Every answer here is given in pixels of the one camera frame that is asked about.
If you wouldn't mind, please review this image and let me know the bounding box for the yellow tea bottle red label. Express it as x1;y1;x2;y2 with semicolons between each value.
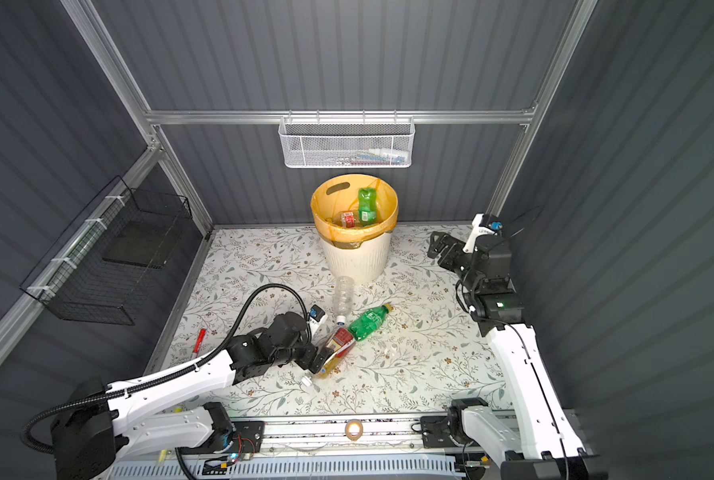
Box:
297;326;356;386

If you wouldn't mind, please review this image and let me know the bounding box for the clear bottle red label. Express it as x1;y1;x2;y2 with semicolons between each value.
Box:
334;210;359;229

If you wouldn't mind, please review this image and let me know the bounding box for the clear bottle white cap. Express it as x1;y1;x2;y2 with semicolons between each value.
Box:
333;276;355;327

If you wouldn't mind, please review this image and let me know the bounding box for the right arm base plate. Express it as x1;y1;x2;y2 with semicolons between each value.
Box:
420;414;471;449

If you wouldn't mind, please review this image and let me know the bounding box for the red marker pen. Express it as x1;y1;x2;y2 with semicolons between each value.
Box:
192;328;206;358

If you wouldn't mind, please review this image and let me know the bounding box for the white ribbed trash bin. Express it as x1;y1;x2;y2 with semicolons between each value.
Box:
319;232;392;284

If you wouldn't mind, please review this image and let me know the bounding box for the black wire wall basket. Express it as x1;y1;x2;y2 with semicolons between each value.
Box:
20;179;192;326

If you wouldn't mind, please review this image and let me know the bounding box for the tape roll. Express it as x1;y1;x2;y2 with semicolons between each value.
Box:
345;420;364;442

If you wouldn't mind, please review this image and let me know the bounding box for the green bottle yellow cap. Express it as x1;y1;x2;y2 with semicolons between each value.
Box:
358;187;378;227

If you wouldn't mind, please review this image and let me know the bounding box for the orange bin liner bag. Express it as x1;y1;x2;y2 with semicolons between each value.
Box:
310;174;399;248

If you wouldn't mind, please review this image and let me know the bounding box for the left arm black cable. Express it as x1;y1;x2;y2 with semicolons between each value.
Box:
20;283;310;456

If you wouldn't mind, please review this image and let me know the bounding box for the white wire wall basket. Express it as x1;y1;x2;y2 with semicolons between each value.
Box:
278;120;416;169

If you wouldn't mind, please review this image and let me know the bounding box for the white tube in basket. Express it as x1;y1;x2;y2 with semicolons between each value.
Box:
368;148;410;164

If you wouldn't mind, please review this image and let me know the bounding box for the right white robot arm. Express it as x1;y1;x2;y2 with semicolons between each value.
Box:
427;228;609;479

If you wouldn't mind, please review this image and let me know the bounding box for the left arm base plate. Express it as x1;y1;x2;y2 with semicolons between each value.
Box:
180;421;266;455

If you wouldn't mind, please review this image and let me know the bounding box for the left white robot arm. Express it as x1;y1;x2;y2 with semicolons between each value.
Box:
50;306;328;479

